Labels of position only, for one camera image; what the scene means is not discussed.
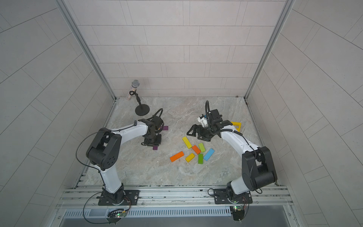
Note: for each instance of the yellow short block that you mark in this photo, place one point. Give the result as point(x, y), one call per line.
point(190, 157)

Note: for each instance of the left circuit board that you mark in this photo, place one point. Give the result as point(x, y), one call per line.
point(116, 215)

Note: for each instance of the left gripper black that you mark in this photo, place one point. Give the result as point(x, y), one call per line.
point(158, 143)

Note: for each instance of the aluminium rail frame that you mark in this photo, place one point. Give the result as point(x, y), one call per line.
point(165, 201)

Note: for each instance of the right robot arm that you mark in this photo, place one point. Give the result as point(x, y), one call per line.
point(258, 169)

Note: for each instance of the light blue block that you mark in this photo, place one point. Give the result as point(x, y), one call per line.
point(208, 155)

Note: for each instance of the orange long block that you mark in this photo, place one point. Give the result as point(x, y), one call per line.
point(177, 156)

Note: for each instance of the microphone on black stand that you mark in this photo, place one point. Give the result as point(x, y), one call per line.
point(141, 109)

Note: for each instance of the circuit board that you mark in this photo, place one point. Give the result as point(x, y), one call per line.
point(116, 215)
point(237, 213)

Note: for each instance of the red-orange block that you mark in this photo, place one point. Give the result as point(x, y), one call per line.
point(196, 149)

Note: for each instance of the lime green flat block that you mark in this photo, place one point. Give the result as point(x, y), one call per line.
point(201, 147)

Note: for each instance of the right circuit board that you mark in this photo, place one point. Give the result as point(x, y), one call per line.
point(237, 213)

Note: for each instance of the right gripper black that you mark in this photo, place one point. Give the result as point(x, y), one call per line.
point(196, 127)

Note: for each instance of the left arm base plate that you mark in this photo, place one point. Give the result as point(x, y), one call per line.
point(121, 197)

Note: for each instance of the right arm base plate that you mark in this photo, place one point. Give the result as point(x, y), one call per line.
point(227, 196)

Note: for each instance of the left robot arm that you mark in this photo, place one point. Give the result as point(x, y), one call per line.
point(104, 151)

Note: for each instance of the yellow triangle frame piece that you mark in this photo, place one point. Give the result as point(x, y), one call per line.
point(237, 126)

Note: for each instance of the yellow long block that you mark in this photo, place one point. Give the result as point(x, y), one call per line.
point(187, 142)

